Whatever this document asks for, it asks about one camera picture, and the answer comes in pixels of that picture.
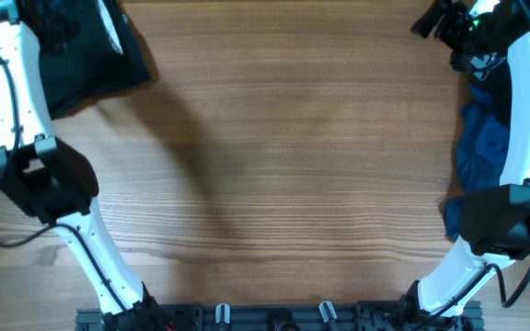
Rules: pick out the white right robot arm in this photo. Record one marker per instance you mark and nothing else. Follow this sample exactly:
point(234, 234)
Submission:
point(494, 223)

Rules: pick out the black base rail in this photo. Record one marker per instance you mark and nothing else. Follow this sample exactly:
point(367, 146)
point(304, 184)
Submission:
point(357, 316)

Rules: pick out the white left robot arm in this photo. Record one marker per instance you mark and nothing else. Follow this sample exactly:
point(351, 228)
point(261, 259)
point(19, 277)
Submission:
point(47, 178)

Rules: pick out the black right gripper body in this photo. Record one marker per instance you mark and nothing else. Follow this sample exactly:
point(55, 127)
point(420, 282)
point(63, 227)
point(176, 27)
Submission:
point(468, 38)

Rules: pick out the black shorts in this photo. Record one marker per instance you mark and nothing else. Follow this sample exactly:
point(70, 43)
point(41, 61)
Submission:
point(103, 58)

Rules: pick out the blue garment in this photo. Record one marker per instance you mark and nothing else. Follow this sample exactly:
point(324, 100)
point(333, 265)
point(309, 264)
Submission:
point(480, 151)

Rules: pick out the dark navy garment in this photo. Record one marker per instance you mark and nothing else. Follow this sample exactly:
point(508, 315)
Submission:
point(489, 82)

